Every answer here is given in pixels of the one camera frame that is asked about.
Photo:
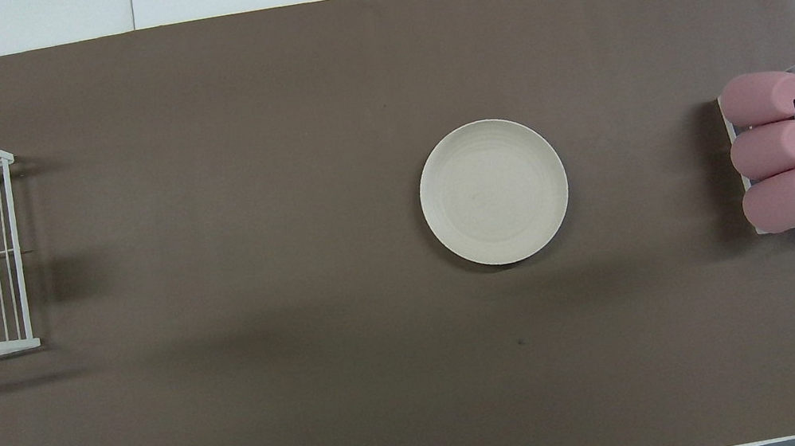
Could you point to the cream round plate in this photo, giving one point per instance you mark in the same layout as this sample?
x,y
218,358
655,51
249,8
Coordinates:
x,y
494,192

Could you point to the pink plastic cup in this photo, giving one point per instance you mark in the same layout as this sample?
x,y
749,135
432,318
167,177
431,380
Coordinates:
x,y
773,150
756,98
785,200

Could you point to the brown table mat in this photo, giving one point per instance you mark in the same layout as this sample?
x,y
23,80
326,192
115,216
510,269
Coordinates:
x,y
201,207

